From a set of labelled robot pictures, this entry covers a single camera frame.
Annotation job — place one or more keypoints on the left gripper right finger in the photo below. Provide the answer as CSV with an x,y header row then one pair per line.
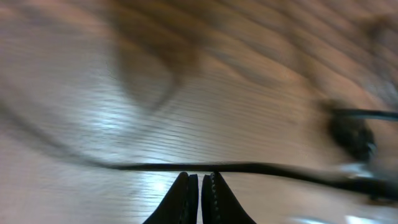
x,y
219,204

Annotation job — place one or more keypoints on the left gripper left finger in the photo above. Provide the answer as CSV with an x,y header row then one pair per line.
x,y
180,203

